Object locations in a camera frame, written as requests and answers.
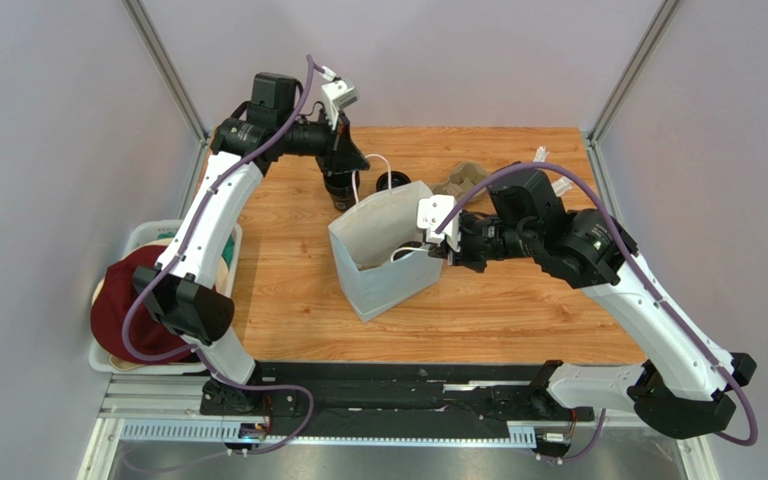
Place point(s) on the maroon cloth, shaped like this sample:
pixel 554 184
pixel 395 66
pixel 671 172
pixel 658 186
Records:
pixel 114 306

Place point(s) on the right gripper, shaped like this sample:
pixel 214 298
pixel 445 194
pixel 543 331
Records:
pixel 460 243

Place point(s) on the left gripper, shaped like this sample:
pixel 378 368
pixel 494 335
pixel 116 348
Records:
pixel 343 155

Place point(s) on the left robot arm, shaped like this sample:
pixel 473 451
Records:
pixel 283 116

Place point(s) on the black lidded coffee cup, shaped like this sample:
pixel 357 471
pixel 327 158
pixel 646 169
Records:
pixel 390 180

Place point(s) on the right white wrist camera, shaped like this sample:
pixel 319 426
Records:
pixel 437 218

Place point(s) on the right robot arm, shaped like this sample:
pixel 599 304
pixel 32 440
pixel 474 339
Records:
pixel 688 386

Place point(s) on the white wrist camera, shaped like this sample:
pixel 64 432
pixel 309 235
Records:
pixel 437 218
pixel 337 94

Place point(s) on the green item in bin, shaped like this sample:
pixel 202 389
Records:
pixel 228 250

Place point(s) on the white wrapped straws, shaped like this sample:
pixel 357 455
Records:
pixel 560 186

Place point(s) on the bottom pulp cup carrier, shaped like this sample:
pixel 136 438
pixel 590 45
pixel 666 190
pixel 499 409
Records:
pixel 461 180

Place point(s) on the white paper bag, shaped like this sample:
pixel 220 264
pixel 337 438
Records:
pixel 378 249

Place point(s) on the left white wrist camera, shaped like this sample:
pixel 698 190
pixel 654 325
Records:
pixel 337 94

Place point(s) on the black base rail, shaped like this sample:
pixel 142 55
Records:
pixel 397 401

